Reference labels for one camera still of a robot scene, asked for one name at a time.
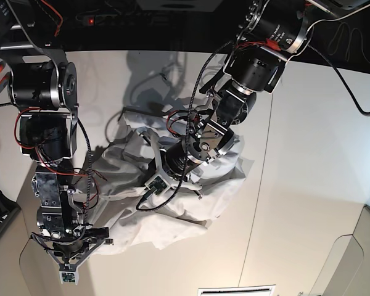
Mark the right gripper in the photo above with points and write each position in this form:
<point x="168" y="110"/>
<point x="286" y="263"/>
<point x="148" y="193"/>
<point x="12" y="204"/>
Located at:
<point x="70" y="253"/>

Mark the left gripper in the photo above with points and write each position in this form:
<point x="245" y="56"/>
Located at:
<point x="162" y="169"/>

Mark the white t-shirt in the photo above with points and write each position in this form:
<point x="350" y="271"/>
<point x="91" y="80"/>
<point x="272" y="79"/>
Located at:
<point x="124" y="164"/>

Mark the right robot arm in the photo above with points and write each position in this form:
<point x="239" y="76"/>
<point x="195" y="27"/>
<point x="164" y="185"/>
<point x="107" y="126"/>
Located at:
<point x="42" y="85"/>

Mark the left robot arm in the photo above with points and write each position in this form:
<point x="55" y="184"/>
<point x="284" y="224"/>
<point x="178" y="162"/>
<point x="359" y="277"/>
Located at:
<point x="271" y="33"/>

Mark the black power strip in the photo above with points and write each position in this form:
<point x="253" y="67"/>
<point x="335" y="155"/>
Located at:
<point x="112" y="20"/>

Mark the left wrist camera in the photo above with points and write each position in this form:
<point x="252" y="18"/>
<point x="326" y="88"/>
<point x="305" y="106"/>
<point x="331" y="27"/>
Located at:
<point x="156" y="186"/>

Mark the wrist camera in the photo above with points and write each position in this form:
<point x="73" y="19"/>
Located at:
<point x="156" y="186"/>
<point x="69" y="277"/>

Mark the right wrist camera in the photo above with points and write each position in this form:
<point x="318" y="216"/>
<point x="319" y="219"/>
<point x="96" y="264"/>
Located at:
<point x="69" y="277"/>

